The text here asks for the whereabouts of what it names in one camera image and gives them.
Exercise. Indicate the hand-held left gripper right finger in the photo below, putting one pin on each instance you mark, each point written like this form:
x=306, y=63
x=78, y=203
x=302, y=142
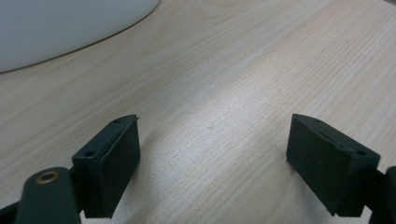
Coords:
x=327, y=168

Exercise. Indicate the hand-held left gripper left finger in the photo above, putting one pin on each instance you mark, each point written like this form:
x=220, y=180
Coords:
x=109, y=165

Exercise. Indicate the white round container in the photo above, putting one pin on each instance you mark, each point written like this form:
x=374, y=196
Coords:
x=56, y=28

